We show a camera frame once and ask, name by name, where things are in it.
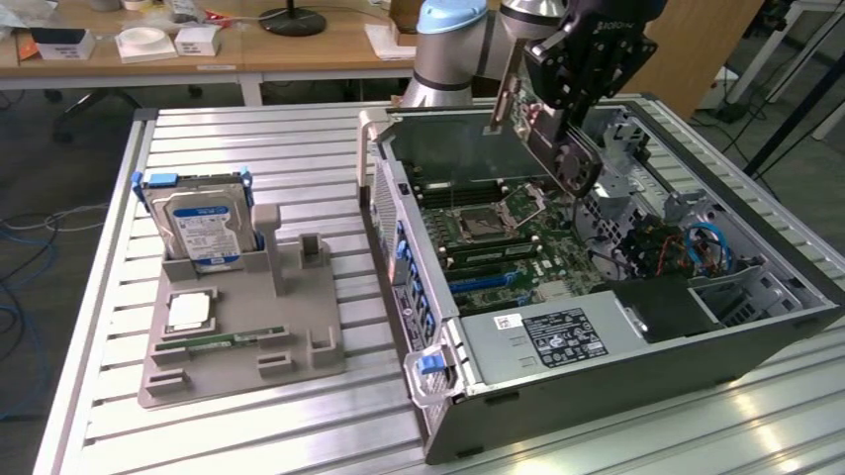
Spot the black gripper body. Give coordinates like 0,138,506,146
556,0,664,100

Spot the black graphics card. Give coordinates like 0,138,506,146
490,42,603,200

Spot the wooden cabinet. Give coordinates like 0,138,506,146
603,0,767,120

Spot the white paper booklet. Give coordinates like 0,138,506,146
364,23,419,61

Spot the metal socket cover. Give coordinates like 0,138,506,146
500,181,552,219

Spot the black RAM slot bank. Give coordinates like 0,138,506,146
415,178,504,208

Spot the metal disk bay cage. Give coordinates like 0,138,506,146
570,145,668,248

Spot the CPU socket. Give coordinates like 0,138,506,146
454,205,514,243

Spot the green motherboard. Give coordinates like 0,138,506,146
412,162,615,318

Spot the black round lamp base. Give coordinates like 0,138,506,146
257,0,328,37

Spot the blue expansion slot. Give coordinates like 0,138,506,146
450,273,524,295

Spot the plain white box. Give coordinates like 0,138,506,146
173,25,223,57

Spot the grey power supply unit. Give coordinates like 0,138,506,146
458,289,647,387

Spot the white box with round hollow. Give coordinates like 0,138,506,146
112,28,181,64

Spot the hard disk with blue caddy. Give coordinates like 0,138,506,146
129,167,256,274

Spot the black open PC case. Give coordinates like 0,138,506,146
355,93,845,466

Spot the wooden desk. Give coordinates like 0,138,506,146
0,0,603,93

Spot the black office chair base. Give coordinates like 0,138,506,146
42,88,144,144

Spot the silver CPU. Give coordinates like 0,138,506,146
164,294,213,333

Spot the white box with black top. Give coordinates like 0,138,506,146
29,28,97,61

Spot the green RAM stick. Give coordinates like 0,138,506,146
160,326,289,350

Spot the grey parts rack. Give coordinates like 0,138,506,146
136,202,348,411

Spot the white table frame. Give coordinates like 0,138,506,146
729,0,845,141

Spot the red wire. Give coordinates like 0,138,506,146
659,235,691,271

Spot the blue wire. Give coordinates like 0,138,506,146
682,225,734,273

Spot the grey case handle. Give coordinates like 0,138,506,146
401,352,460,408

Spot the grey floor cable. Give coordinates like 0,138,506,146
0,205,108,235

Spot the blue floor cable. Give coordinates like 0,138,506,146
0,217,60,422

